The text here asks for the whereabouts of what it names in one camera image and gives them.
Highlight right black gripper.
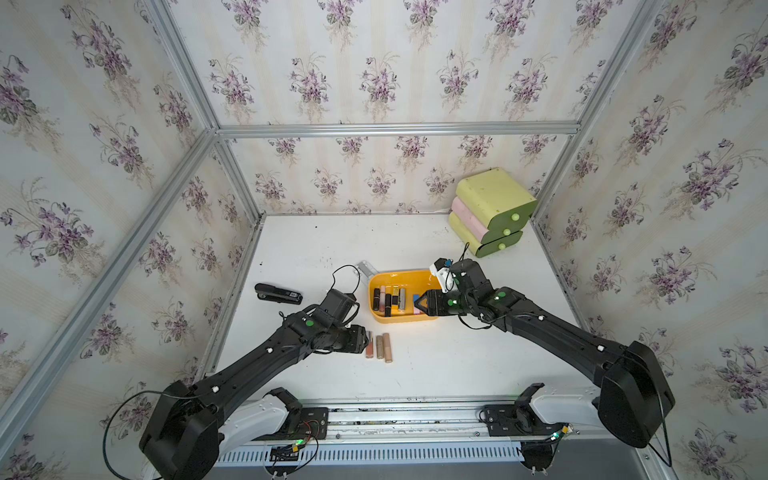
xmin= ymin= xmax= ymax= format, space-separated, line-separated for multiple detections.
xmin=410 ymin=287 xmax=476 ymax=317

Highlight rose lip gloss tube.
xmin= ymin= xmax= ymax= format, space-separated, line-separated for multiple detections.
xmin=365 ymin=332 xmax=375 ymax=359

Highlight beige lipstick tube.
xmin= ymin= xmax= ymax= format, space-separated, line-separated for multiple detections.
xmin=375 ymin=335 xmax=385 ymax=359

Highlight yellow plastic storage box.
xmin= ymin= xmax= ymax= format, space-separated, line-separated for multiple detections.
xmin=368 ymin=270 xmax=440 ymax=324

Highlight tan lipstick tube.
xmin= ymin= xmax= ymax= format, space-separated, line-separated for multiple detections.
xmin=383 ymin=333 xmax=393 ymax=363

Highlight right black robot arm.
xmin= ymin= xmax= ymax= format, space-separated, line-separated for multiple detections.
xmin=414 ymin=258 xmax=675 ymax=448

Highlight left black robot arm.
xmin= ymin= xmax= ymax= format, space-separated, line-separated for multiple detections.
xmin=139 ymin=289 xmax=368 ymax=479

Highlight clear acrylic holder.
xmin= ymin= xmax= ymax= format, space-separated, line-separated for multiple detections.
xmin=355 ymin=260 xmax=379 ymax=280

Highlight black stapler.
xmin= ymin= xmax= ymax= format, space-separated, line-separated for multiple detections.
xmin=254 ymin=283 xmax=303 ymax=305

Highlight green pink drawer organizer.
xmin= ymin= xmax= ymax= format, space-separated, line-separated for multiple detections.
xmin=449 ymin=168 xmax=537 ymax=258

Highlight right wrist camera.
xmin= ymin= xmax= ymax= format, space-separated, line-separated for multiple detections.
xmin=429 ymin=258 xmax=454 ymax=293

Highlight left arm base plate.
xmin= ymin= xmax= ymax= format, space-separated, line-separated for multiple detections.
xmin=258 ymin=407 xmax=330 ymax=440

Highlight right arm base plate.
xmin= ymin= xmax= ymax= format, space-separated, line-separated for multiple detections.
xmin=478 ymin=404 xmax=566 ymax=438

